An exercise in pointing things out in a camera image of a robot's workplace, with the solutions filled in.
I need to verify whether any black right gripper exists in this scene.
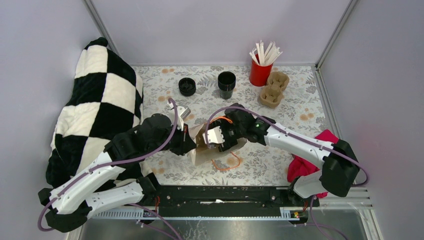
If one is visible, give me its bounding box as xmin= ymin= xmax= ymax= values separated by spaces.
xmin=210 ymin=116 xmax=245 ymax=152

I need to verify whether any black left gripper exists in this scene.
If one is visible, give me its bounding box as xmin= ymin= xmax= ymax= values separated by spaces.
xmin=147 ymin=121 xmax=198 ymax=156

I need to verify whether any tan paper bag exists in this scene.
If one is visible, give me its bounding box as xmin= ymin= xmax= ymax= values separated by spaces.
xmin=189 ymin=123 xmax=248 ymax=167

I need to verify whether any stack of black cups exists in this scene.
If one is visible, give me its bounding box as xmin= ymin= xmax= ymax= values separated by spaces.
xmin=217 ymin=71 xmax=236 ymax=100

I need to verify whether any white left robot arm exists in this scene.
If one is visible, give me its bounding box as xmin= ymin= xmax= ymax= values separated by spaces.
xmin=38 ymin=108 xmax=196 ymax=233

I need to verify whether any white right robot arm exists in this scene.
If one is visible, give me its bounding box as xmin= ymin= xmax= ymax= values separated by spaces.
xmin=203 ymin=104 xmax=361 ymax=206

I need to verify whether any brown cardboard cup carrier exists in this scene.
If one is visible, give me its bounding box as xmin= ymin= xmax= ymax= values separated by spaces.
xmin=258 ymin=71 xmax=290 ymax=109

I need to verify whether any red cup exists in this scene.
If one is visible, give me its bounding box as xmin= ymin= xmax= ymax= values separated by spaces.
xmin=249 ymin=60 xmax=273 ymax=87

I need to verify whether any floral tablecloth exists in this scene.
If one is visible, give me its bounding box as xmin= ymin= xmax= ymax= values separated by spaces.
xmin=134 ymin=66 xmax=328 ymax=186

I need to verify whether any white wrapped straws bundle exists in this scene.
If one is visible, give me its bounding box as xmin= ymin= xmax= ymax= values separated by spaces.
xmin=249 ymin=40 xmax=283 ymax=67

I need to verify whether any crumpled magenta cloth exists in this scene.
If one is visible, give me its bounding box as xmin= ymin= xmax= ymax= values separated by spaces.
xmin=286 ymin=129 xmax=340 ymax=199

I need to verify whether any black white checkered blanket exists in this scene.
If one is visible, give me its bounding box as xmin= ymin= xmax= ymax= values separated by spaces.
xmin=45 ymin=37 xmax=144 ymax=188

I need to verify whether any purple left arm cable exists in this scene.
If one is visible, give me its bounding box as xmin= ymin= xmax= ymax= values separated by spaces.
xmin=37 ymin=97 xmax=186 ymax=240

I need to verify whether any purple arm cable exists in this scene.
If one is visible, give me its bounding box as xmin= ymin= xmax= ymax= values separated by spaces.
xmin=37 ymin=97 xmax=186 ymax=240
xmin=203 ymin=105 xmax=369 ymax=240

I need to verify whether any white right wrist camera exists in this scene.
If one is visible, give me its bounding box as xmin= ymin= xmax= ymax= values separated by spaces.
xmin=203 ymin=126 xmax=225 ymax=148

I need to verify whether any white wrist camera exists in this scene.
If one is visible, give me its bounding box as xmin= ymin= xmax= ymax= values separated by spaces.
xmin=203 ymin=126 xmax=225 ymax=148
xmin=168 ymin=103 xmax=191 ymax=130

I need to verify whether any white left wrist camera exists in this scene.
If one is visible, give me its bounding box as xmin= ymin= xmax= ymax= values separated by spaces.
xmin=168 ymin=103 xmax=191 ymax=130

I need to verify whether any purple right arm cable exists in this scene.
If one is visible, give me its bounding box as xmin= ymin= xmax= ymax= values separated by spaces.
xmin=203 ymin=105 xmax=369 ymax=240

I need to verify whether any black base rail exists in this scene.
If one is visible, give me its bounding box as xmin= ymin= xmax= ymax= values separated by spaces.
xmin=140 ymin=185 xmax=320 ymax=218

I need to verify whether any aluminium front frame rail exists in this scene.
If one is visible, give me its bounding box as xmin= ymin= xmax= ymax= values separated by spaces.
xmin=66 ymin=187 xmax=385 ymax=240

